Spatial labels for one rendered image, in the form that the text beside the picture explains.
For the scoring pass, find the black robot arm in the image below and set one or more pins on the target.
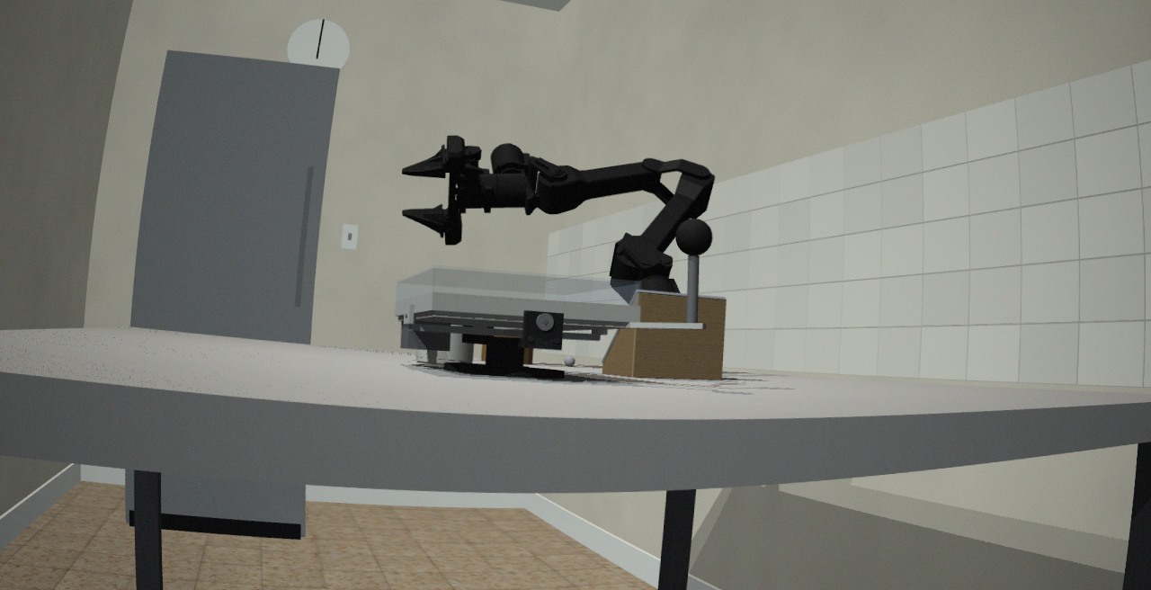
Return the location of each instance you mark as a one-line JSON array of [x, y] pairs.
[[563, 188]]

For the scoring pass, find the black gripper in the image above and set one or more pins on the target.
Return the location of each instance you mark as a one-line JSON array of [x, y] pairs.
[[476, 191]]

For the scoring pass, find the grey mug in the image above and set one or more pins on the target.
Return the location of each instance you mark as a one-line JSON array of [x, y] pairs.
[[460, 352]]

